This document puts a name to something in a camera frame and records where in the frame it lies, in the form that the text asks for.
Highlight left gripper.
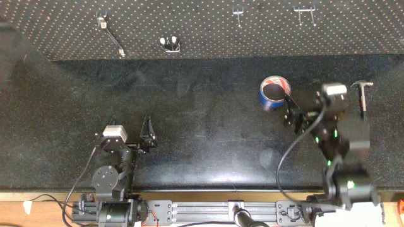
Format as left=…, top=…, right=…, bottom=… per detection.
left=95, top=113, right=158, bottom=154

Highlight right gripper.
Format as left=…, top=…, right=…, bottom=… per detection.
left=283, top=93, right=319, bottom=136

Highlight roll of blue tape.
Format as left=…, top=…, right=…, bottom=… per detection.
left=259, top=74, right=292, bottom=112

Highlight black and white pliers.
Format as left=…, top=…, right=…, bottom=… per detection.
left=158, top=35, right=182, bottom=54

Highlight wrench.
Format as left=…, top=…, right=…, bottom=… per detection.
left=96, top=17, right=126, bottom=59

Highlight black pegboard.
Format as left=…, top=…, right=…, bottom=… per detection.
left=0, top=0, right=404, bottom=61

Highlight hammer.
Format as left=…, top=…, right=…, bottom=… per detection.
left=350, top=79, right=374, bottom=120

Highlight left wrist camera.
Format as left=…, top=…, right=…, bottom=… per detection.
left=102, top=124, right=129, bottom=143

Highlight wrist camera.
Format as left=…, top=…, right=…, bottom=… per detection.
left=102, top=124, right=129, bottom=143
left=321, top=82, right=348, bottom=99

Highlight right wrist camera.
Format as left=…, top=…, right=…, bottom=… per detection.
left=321, top=82, right=348, bottom=99

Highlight black cable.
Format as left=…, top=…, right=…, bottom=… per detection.
left=275, top=100, right=328, bottom=211
left=61, top=146, right=98, bottom=227

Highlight mounting rail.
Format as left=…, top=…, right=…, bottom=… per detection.
left=71, top=198, right=386, bottom=227

